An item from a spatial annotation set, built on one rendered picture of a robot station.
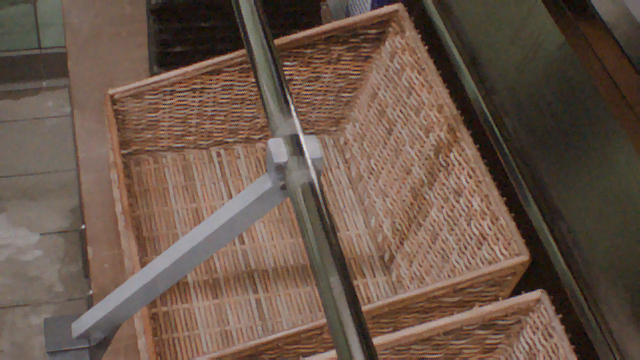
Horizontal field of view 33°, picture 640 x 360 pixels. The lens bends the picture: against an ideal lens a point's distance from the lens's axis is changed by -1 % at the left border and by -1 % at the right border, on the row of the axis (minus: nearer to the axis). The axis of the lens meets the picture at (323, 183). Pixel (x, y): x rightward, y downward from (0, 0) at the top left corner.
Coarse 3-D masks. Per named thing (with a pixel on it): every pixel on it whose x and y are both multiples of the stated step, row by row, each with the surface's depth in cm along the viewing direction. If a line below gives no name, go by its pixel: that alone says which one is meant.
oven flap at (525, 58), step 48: (432, 0) 155; (480, 0) 147; (528, 0) 137; (480, 48) 145; (528, 48) 136; (480, 96) 140; (528, 96) 134; (576, 96) 126; (528, 144) 133; (576, 144) 125; (624, 144) 118; (528, 192) 128; (576, 192) 124; (624, 192) 116; (576, 240) 122; (624, 240) 115; (576, 288) 118; (624, 288) 114; (624, 336) 113
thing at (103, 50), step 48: (96, 0) 212; (144, 0) 213; (96, 48) 201; (144, 48) 203; (96, 96) 192; (336, 96) 197; (96, 144) 183; (96, 192) 175; (96, 240) 167; (144, 240) 168; (96, 288) 161
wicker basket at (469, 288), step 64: (320, 64) 176; (384, 64) 175; (128, 128) 175; (192, 128) 178; (256, 128) 182; (320, 128) 185; (384, 128) 173; (448, 128) 154; (128, 192) 154; (192, 192) 175; (384, 192) 171; (448, 192) 153; (128, 256) 146; (256, 256) 166; (384, 256) 168; (448, 256) 152; (512, 256) 137; (192, 320) 157; (256, 320) 158; (320, 320) 133; (384, 320) 136
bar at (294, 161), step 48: (240, 0) 114; (288, 96) 103; (288, 144) 98; (288, 192) 95; (192, 240) 103; (336, 240) 90; (144, 288) 105; (336, 288) 86; (48, 336) 108; (96, 336) 108; (336, 336) 84
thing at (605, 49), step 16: (576, 0) 120; (592, 0) 117; (608, 0) 118; (576, 16) 120; (592, 16) 117; (608, 16) 115; (624, 16) 116; (592, 32) 117; (608, 32) 114; (624, 32) 114; (608, 48) 114; (624, 48) 112; (608, 64) 114; (624, 64) 111; (624, 80) 112; (624, 96) 112
